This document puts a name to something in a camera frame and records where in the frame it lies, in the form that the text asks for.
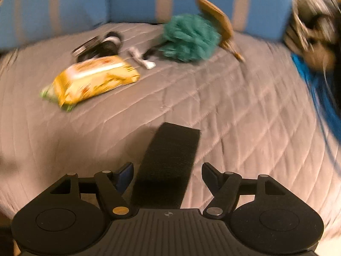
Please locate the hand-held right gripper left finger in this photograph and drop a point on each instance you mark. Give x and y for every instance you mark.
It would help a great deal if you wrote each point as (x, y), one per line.
(125, 175)

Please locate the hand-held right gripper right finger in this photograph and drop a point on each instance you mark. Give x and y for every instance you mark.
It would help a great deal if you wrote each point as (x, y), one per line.
(211, 176)

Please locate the black tissue packet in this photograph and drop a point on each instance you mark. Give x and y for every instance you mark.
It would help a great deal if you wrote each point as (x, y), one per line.
(88, 50)

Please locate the yellow snack packet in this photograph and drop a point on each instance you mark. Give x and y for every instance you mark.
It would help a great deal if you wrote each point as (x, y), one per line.
(90, 81)

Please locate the white rolled cloth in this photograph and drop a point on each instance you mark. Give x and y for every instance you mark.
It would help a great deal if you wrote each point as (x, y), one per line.
(141, 58)

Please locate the black roll with white band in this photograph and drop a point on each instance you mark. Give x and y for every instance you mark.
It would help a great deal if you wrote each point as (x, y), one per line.
(112, 42)

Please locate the bright blue cloth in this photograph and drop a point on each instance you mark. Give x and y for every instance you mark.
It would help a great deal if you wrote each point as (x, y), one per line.
(319, 90)

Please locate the green bath pouf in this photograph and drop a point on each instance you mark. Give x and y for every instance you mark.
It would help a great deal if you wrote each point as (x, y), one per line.
(189, 37)

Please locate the brown wooden paddle brush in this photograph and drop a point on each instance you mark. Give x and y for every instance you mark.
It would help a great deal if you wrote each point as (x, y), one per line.
(218, 21)

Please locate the patterned brown and white cloth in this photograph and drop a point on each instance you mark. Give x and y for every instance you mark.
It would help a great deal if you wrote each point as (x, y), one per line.
(314, 18)

